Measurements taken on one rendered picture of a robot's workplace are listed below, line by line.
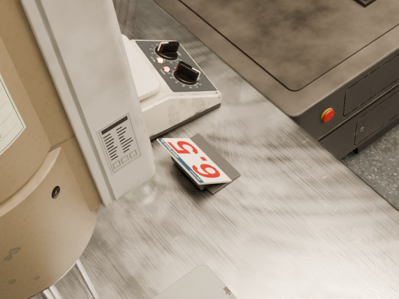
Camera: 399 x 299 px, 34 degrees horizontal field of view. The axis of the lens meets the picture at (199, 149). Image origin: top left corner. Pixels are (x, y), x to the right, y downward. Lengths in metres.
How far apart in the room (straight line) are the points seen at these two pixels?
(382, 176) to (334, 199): 0.96
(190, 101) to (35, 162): 0.59
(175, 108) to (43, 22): 0.61
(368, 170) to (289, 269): 1.03
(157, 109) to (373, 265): 0.32
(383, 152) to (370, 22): 0.38
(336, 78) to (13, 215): 1.24
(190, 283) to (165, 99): 0.24
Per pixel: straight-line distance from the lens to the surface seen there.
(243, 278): 0.76
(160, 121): 0.86
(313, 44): 1.54
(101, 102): 0.29
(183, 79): 0.87
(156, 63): 0.89
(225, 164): 0.84
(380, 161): 1.80
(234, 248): 0.78
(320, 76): 1.48
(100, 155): 0.31
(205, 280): 0.75
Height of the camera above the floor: 1.43
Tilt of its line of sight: 52 degrees down
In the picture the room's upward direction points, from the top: 10 degrees counter-clockwise
